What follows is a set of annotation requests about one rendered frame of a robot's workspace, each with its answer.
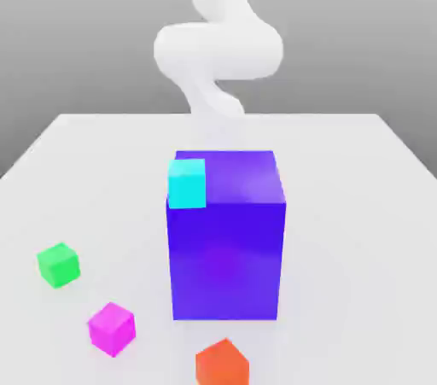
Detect small cyan cube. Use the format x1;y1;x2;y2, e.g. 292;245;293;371
167;158;207;210

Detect small green cube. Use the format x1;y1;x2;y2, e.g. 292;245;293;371
36;242;82;289

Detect small magenta cube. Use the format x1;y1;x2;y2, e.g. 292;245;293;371
87;301;137;359

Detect small orange cube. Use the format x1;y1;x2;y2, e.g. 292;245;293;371
195;337;250;385

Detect large purple box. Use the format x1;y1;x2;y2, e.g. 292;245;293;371
166;149;288;322

